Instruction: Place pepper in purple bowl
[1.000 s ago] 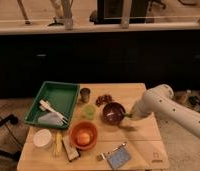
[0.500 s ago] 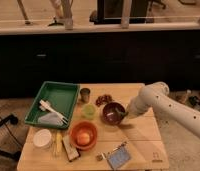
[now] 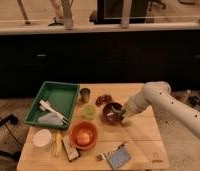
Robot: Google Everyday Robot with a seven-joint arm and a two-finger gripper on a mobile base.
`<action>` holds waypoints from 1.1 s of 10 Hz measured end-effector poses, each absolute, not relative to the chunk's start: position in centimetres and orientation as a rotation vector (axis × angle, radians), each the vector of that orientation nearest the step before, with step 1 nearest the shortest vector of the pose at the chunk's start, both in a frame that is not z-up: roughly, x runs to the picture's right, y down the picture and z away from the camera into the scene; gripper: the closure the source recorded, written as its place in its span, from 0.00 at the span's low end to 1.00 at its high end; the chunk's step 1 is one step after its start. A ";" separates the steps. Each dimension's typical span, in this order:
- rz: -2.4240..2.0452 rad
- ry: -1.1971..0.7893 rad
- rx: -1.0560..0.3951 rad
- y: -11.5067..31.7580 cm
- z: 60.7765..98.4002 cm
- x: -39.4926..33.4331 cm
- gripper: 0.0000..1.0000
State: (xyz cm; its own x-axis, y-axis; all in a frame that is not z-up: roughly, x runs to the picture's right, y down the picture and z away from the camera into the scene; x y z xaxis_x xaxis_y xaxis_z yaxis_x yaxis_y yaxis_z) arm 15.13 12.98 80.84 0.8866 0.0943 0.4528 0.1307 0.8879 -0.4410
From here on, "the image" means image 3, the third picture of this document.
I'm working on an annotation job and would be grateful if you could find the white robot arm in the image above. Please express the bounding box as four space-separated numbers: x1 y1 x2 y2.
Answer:
123 81 200 140

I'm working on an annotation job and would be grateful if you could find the white plastic fork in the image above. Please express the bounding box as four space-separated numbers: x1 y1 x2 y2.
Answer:
39 100 68 124

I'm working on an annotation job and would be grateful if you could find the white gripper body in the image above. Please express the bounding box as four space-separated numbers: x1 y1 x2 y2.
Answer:
123 98 137 118

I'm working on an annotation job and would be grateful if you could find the black chair base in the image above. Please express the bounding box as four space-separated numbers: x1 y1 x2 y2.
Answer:
0 114 21 162

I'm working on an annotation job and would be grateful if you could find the green plastic tray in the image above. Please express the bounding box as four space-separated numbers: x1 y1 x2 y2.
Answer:
25 81 80 130

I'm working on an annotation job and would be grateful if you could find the metal fork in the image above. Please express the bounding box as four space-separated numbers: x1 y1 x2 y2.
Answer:
96 142 126 161

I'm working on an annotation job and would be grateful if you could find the purple bowl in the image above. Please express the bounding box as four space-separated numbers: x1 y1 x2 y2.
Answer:
102 102 123 125

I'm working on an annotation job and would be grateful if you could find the metal cup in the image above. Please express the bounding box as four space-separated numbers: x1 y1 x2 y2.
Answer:
80 88 90 103

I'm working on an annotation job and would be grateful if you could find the orange fruit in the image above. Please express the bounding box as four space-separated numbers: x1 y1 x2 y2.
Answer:
76 132 90 146

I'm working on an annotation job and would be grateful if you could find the blue sponge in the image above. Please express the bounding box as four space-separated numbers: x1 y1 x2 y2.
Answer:
107 147 131 170

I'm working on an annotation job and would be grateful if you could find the green plastic cup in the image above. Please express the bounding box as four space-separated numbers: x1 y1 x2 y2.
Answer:
82 104 96 120

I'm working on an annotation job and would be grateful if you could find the orange bowl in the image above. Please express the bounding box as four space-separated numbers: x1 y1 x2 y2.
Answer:
69 121 98 151

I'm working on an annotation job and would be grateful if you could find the clear plastic bag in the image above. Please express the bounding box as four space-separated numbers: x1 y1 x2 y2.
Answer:
38 112 63 125

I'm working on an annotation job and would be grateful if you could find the brown grape bunch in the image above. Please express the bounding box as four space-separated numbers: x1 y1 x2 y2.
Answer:
95 94 113 106

